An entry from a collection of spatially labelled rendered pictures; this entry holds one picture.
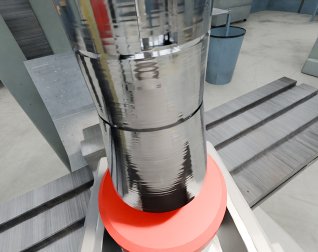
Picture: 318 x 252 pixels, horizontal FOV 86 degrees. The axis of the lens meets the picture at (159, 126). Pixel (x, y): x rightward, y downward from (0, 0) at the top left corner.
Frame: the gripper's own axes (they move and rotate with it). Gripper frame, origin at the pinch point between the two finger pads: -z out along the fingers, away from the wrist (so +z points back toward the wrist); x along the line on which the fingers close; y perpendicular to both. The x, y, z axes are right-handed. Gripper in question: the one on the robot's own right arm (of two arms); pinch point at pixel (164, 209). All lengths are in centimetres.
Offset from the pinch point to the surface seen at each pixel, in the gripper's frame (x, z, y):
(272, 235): -19.0, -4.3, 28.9
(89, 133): 12.0, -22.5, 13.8
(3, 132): 169, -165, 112
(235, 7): -260, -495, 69
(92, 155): 9.0, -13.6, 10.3
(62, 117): 23.4, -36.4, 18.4
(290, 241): -21.3, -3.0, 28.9
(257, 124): -26.1, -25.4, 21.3
